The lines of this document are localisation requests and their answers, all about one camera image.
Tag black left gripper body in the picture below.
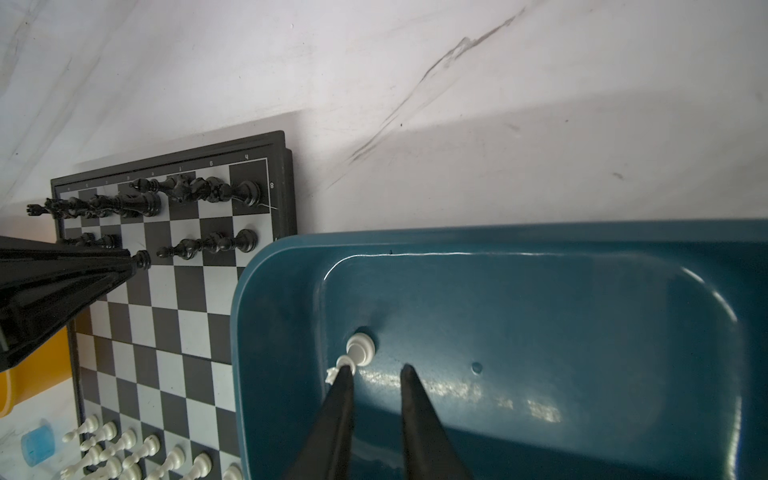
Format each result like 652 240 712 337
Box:
1 236 135 371

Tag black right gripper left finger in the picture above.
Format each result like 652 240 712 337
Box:
283 366 355 479

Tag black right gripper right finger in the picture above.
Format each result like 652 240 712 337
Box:
400 364 473 479

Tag white chess king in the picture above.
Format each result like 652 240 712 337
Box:
325 332 376 385

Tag black chess queen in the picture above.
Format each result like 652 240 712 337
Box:
89 193 162 217

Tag black chess pawn h7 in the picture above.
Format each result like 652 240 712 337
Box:
204 229 259 253

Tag yellow plastic tray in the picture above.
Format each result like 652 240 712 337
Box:
0 328 72 417

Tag black white chessboard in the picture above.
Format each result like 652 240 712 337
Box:
51 131 297 479

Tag teal plastic tray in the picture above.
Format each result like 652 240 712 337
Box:
231 220 767 479

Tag blue small ring toy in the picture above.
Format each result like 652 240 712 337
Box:
20 424 56 467

